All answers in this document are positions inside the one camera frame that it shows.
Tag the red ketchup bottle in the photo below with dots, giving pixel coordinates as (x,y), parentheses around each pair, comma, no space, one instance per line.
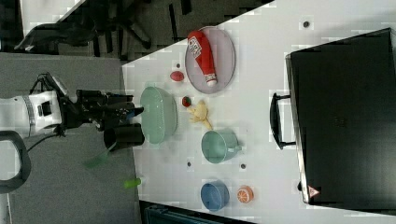
(200,49)

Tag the blue bowl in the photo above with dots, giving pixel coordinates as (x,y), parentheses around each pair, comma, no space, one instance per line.
(214,195)

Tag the black office chair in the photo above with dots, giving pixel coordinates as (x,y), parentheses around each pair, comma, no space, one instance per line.
(73,33)

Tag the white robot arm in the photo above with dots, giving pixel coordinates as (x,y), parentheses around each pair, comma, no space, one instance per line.
(49,111)

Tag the red plum toy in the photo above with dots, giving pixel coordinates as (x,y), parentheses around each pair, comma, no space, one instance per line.
(177,76)

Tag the black cylindrical cup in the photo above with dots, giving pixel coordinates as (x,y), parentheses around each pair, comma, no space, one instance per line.
(124,136)

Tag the grey round plate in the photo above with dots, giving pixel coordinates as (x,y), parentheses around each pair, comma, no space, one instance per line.
(224,61)

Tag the green perforated colander basket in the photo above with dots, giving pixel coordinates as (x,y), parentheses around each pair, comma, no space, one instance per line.
(159,119)

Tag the red strawberry toy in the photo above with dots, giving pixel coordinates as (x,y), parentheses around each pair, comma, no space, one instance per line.
(186,101)

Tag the green marker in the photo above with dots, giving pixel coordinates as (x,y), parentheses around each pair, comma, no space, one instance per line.
(132,183)

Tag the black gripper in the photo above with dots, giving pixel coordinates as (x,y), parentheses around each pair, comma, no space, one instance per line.
(104,110)

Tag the black toaster oven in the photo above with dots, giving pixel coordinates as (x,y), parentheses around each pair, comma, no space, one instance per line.
(342,98)

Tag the yellow banana peel toy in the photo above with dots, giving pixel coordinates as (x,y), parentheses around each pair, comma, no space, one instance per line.
(199,113)

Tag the orange slice toy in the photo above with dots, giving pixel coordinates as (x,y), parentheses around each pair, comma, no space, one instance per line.
(245,194)

